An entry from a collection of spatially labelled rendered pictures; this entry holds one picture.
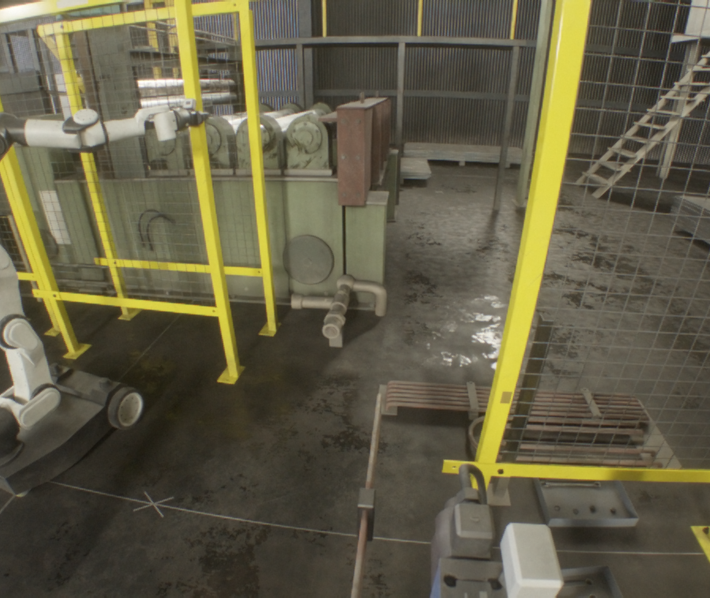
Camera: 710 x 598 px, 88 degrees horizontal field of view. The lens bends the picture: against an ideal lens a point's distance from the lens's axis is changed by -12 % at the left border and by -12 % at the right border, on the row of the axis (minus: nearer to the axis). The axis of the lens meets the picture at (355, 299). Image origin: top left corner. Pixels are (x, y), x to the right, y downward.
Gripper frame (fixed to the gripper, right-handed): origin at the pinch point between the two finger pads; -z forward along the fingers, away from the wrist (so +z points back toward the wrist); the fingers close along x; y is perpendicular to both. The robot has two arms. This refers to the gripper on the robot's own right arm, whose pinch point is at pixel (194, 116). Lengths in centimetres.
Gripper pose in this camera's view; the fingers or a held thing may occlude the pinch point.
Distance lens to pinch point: 191.3
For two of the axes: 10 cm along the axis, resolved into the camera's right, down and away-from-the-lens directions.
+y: 0.0, 8.8, 4.7
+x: -9.9, -0.8, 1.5
